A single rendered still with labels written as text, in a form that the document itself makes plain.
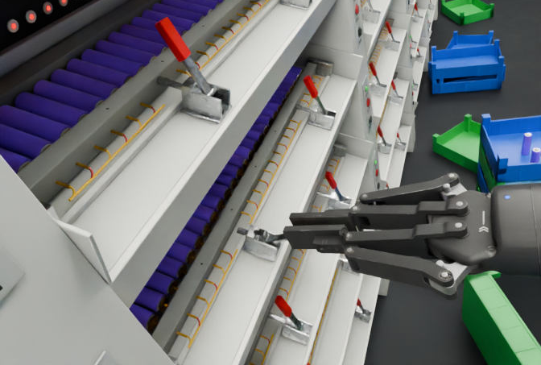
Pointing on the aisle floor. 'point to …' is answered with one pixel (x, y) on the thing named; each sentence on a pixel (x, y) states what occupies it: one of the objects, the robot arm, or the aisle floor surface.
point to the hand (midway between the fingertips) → (320, 230)
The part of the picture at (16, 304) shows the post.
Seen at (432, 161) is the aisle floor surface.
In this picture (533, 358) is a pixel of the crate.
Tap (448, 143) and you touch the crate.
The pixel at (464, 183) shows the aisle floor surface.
